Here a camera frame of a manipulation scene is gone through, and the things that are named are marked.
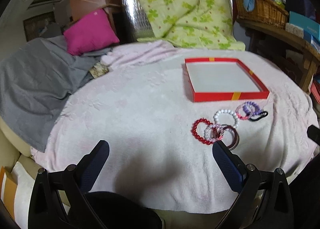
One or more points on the blue cardboard box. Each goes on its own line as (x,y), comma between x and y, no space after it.
(304,22)

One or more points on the silver foil insulation panel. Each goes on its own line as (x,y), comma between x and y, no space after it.
(137,22)

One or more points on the white patterned box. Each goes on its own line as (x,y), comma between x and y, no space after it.
(295,30)

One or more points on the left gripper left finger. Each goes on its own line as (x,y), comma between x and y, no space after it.
(92,164)

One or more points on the small patterned cloth pouch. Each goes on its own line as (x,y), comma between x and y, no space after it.
(99,70)

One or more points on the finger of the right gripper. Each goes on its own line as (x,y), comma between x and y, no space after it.
(313,133)

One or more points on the red shallow box tray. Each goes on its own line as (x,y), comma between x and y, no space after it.
(221,79)

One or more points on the wooden side table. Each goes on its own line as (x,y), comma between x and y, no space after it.
(310,54)

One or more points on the wicker basket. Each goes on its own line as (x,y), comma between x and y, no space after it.
(265,11)

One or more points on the grey bed sheet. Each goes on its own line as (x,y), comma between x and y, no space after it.
(36,82)

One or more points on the dark red bangle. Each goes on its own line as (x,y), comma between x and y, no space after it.
(222,133)

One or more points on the silver metal bangle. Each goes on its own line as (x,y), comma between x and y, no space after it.
(236,139)

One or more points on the magenta pillow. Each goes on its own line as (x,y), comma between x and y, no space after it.
(92,32)

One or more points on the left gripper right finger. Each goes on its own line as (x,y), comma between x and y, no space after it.
(230,165)

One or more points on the green clover quilt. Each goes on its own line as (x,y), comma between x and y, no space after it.
(192,23)

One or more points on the pink textured blanket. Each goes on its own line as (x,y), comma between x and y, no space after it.
(145,113)

